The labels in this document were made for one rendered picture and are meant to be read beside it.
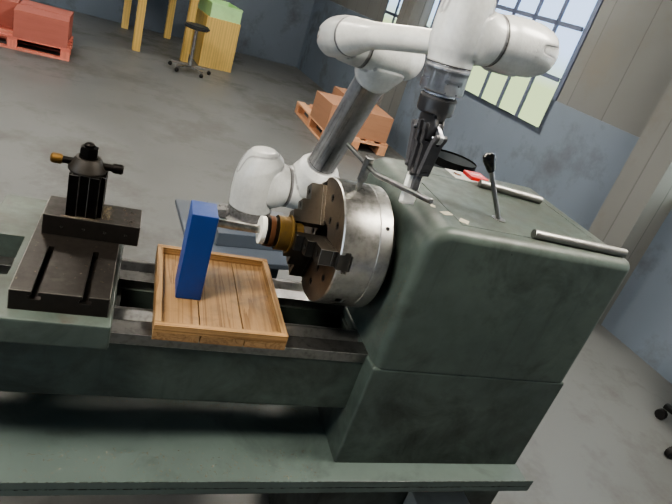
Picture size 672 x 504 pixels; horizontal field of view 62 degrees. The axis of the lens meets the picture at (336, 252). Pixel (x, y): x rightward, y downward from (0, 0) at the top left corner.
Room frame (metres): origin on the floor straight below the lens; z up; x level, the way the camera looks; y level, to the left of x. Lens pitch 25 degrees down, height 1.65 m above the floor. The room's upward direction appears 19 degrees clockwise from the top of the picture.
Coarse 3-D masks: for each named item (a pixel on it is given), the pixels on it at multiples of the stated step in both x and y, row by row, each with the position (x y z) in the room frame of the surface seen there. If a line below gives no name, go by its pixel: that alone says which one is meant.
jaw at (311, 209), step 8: (312, 184) 1.32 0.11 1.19; (320, 184) 1.33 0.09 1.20; (312, 192) 1.31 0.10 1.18; (320, 192) 1.32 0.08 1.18; (304, 200) 1.29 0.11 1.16; (312, 200) 1.30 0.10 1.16; (320, 200) 1.31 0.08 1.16; (304, 208) 1.28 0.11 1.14; (312, 208) 1.29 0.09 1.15; (320, 208) 1.30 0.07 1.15; (296, 216) 1.26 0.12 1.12; (304, 216) 1.27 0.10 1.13; (312, 216) 1.28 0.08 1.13; (320, 216) 1.29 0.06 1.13; (304, 224) 1.28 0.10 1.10; (312, 224) 1.28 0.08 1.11; (320, 224) 1.28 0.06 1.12
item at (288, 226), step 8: (272, 216) 1.23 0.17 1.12; (280, 216) 1.24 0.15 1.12; (288, 216) 1.27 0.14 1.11; (272, 224) 1.20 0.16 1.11; (280, 224) 1.21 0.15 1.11; (288, 224) 1.22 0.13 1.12; (296, 224) 1.25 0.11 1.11; (272, 232) 1.20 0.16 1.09; (280, 232) 1.20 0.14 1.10; (288, 232) 1.21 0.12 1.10; (272, 240) 1.19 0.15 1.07; (280, 240) 1.20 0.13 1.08; (288, 240) 1.20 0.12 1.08; (272, 248) 1.22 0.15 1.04; (280, 248) 1.21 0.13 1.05; (288, 248) 1.21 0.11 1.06
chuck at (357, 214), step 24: (336, 192) 1.27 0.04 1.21; (336, 216) 1.23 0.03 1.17; (360, 216) 1.20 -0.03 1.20; (336, 240) 1.18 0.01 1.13; (360, 240) 1.17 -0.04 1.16; (312, 264) 1.28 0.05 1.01; (360, 264) 1.16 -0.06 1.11; (312, 288) 1.23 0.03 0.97; (336, 288) 1.15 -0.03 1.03; (360, 288) 1.17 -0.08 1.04
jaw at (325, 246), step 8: (296, 232) 1.22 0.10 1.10; (296, 240) 1.19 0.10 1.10; (304, 240) 1.20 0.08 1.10; (312, 240) 1.19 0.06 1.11; (320, 240) 1.21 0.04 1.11; (328, 240) 1.23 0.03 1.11; (296, 248) 1.19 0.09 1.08; (304, 248) 1.19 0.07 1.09; (312, 248) 1.18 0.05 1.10; (320, 248) 1.15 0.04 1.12; (328, 248) 1.16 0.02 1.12; (312, 256) 1.18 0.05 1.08; (320, 256) 1.14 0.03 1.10; (328, 256) 1.15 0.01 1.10; (336, 256) 1.16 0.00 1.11; (344, 256) 1.15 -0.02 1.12; (320, 264) 1.14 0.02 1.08; (328, 264) 1.15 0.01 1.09; (336, 264) 1.15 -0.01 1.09; (344, 264) 1.15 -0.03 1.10; (344, 272) 1.15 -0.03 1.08
